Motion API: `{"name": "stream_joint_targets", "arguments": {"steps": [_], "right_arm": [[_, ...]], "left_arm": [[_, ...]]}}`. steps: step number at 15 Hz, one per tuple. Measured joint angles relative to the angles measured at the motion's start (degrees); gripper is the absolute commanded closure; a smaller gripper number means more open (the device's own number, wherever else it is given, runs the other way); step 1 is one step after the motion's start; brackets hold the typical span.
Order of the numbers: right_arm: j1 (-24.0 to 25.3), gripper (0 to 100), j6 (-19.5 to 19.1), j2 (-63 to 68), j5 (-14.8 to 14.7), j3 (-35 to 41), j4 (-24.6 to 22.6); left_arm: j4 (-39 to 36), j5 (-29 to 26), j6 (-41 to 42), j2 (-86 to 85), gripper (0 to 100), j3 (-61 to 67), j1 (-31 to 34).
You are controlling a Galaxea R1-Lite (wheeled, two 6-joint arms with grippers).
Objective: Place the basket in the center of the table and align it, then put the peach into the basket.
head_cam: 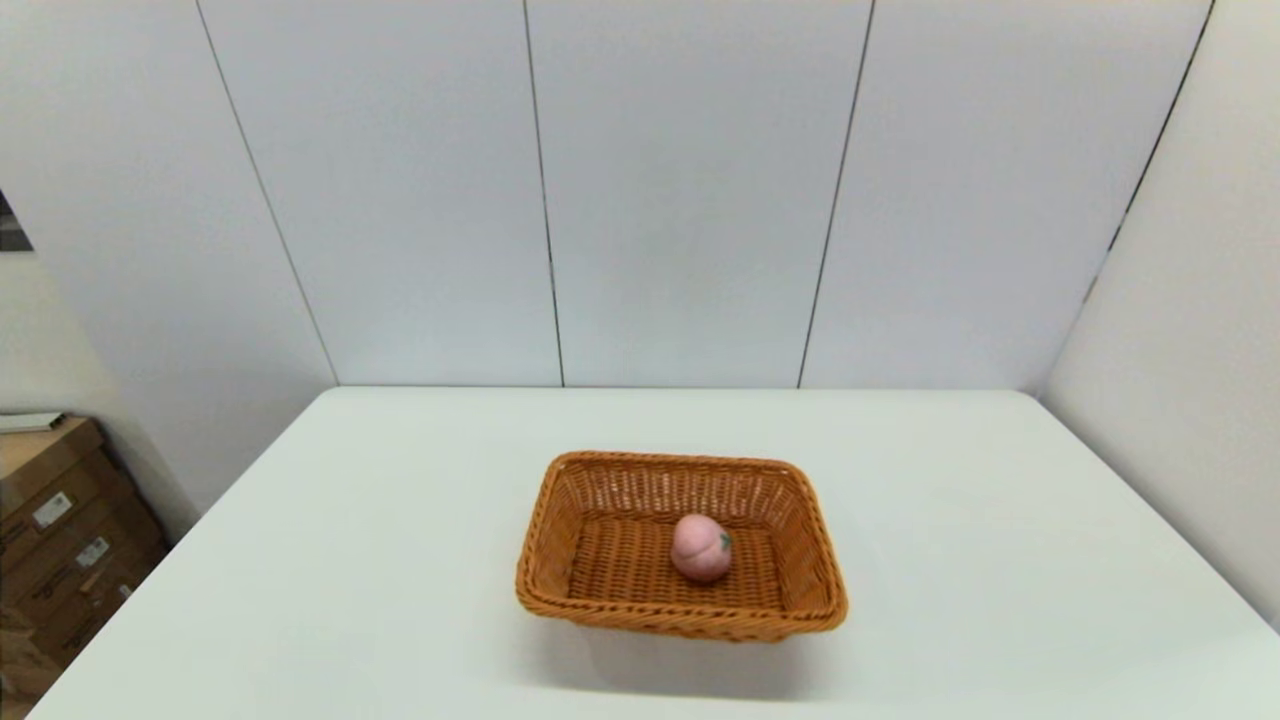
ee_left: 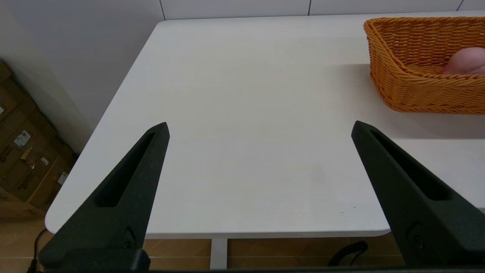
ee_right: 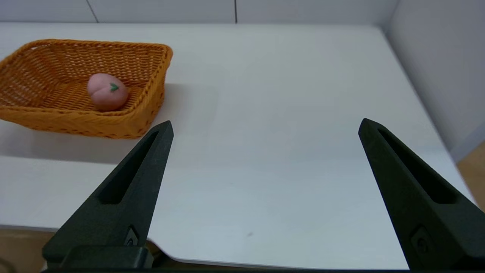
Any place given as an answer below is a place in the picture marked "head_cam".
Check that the pink toy peach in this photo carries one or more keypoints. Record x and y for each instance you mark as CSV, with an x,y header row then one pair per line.
x,y
700,550

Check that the orange woven wicker basket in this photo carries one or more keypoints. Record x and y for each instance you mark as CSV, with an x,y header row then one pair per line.
x,y
620,570

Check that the brown cardboard box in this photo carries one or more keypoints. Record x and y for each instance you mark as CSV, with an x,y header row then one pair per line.
x,y
40,470
20,665
75,610
110,535

